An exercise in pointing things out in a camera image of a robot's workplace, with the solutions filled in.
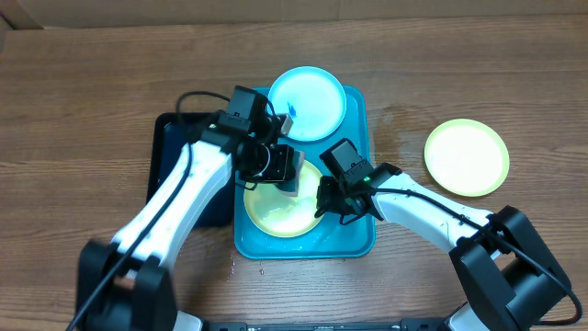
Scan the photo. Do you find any yellow-green plate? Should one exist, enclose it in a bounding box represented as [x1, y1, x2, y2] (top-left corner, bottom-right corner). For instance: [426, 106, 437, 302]
[424, 119, 510, 197]
[243, 161, 322, 238]

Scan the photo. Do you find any light blue plate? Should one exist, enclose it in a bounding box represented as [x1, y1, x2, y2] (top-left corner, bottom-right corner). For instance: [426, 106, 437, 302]
[268, 66, 346, 142]

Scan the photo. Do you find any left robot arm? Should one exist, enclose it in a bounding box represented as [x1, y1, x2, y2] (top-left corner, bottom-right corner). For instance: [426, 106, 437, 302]
[67, 86, 303, 331]

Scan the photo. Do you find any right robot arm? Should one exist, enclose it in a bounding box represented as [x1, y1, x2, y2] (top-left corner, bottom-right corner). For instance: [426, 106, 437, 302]
[317, 139, 582, 330]

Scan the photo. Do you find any turquoise plastic tray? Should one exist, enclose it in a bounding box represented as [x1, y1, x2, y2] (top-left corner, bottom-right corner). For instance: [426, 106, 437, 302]
[233, 86, 376, 259]

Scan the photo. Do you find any black water tray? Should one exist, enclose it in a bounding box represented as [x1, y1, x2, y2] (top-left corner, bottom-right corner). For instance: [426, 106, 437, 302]
[146, 112, 235, 230]

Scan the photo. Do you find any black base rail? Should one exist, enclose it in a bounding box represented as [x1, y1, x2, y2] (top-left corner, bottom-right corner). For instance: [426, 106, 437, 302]
[202, 317, 450, 331]

